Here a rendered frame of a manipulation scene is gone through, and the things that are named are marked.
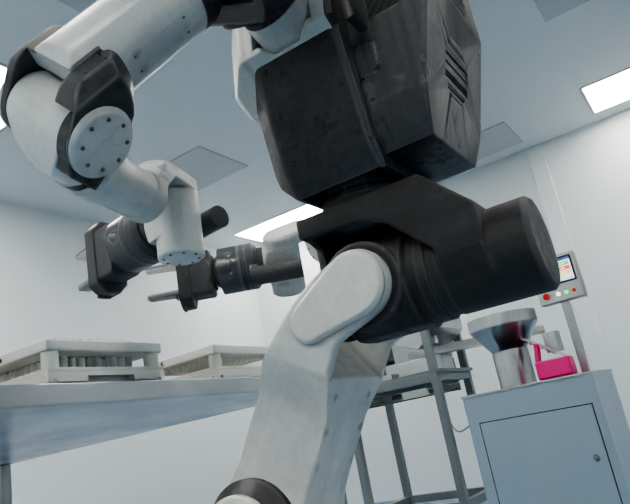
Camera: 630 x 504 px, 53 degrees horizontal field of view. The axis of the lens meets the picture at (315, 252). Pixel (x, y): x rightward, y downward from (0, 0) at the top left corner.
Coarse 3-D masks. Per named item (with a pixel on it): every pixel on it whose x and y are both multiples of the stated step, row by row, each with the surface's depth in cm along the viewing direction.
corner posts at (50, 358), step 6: (42, 354) 98; (48, 354) 98; (54, 354) 99; (144, 354) 116; (150, 354) 116; (156, 354) 117; (42, 360) 98; (48, 360) 98; (54, 360) 98; (144, 360) 116; (150, 360) 116; (156, 360) 116; (42, 366) 98; (48, 366) 98; (54, 366) 98; (144, 366) 116; (150, 366) 115; (156, 366) 116
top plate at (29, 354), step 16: (16, 352) 102; (32, 352) 99; (64, 352) 102; (80, 352) 104; (96, 352) 106; (112, 352) 109; (128, 352) 112; (144, 352) 115; (0, 368) 105; (16, 368) 107
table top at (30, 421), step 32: (32, 384) 93; (64, 384) 98; (96, 384) 102; (128, 384) 108; (160, 384) 114; (192, 384) 121; (224, 384) 128; (256, 384) 137; (0, 416) 95; (32, 416) 103; (64, 416) 112; (96, 416) 122; (128, 416) 135; (160, 416) 150; (192, 416) 170; (0, 448) 155; (32, 448) 176; (64, 448) 203
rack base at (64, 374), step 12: (36, 372) 98; (48, 372) 97; (60, 372) 98; (72, 372) 100; (84, 372) 102; (96, 372) 104; (108, 372) 106; (120, 372) 108; (132, 372) 111; (144, 372) 113; (156, 372) 115; (0, 384) 103; (12, 384) 101
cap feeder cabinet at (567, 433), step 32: (544, 384) 288; (576, 384) 281; (608, 384) 304; (480, 416) 302; (512, 416) 294; (544, 416) 286; (576, 416) 278; (608, 416) 278; (480, 448) 300; (512, 448) 292; (544, 448) 284; (576, 448) 277; (608, 448) 270; (512, 480) 289; (544, 480) 282; (576, 480) 275; (608, 480) 268
